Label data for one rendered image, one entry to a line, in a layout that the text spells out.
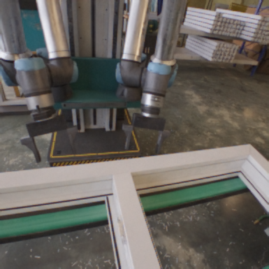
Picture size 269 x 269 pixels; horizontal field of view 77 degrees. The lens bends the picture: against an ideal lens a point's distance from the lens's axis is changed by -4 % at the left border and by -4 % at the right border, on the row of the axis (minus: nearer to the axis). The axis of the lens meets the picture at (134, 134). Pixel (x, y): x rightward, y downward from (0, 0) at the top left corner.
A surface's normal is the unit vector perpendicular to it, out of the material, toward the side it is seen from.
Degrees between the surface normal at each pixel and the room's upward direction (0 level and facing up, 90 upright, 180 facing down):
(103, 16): 90
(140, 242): 0
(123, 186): 0
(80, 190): 90
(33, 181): 0
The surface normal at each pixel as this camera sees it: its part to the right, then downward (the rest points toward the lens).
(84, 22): 0.22, 0.63
